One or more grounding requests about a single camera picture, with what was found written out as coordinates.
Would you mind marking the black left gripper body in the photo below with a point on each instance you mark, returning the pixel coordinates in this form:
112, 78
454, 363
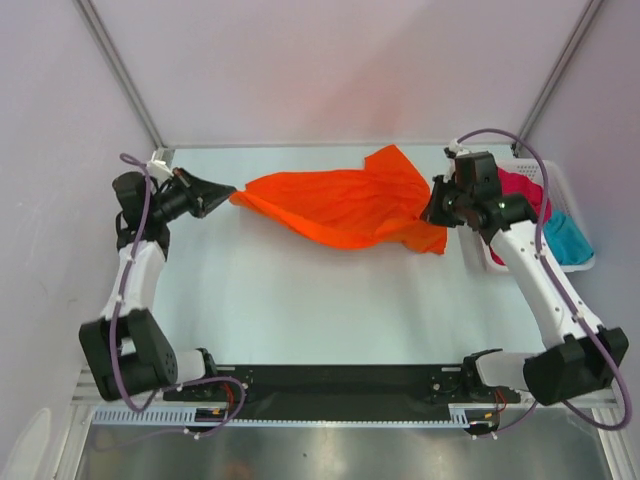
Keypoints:
187, 197

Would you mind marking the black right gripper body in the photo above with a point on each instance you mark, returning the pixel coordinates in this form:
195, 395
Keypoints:
452, 211

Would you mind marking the orange t-shirt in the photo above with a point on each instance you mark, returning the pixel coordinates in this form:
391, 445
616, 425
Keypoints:
351, 209

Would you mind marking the red t-shirt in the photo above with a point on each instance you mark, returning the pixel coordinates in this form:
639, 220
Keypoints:
509, 198

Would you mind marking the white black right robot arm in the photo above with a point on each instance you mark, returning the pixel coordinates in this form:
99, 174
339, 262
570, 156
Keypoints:
580, 354

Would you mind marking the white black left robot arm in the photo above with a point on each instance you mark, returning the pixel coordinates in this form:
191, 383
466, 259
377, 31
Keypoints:
126, 350

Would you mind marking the teal t-shirt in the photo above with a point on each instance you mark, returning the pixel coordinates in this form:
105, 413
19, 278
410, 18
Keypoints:
566, 241

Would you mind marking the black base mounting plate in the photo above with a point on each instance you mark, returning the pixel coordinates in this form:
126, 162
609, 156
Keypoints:
376, 406

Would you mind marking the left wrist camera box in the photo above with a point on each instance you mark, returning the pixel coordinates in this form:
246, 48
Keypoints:
159, 170

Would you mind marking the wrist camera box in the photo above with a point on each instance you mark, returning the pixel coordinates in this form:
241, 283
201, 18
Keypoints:
159, 170
455, 149

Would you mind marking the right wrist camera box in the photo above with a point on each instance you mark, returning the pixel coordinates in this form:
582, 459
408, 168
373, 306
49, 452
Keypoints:
455, 149

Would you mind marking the white slotted cable duct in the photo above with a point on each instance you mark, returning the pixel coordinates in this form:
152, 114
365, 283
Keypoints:
444, 416

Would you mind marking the aluminium frame rail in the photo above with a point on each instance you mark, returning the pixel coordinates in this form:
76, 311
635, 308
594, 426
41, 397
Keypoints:
430, 383

